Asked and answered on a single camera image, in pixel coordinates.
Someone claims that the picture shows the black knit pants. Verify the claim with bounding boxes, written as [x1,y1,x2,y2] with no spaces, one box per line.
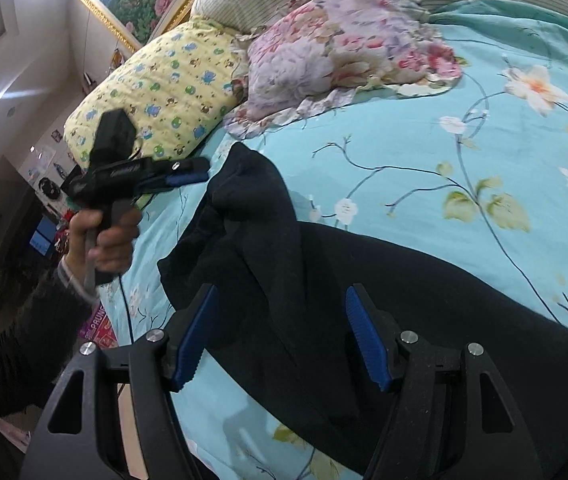
[158,144,568,479]

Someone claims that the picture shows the dark sleeve left forearm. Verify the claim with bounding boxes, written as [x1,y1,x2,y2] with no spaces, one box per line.
[0,261,98,417]

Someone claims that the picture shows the person's left hand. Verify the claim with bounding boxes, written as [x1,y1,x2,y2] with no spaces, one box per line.
[64,207,142,283]

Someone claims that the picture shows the yellow cartoon print pillow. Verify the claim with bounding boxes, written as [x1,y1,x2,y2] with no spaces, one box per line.
[64,18,248,169]

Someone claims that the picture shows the pink printed box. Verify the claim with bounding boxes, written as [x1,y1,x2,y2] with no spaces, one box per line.
[79,304,118,350]

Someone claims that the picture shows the pink purple floral pillow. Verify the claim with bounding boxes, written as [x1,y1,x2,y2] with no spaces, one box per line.
[223,0,462,139]

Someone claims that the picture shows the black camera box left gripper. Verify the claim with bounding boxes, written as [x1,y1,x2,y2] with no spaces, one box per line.
[89,108,138,169]

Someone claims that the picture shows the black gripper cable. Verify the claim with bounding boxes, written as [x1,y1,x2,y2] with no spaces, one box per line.
[117,274,136,346]

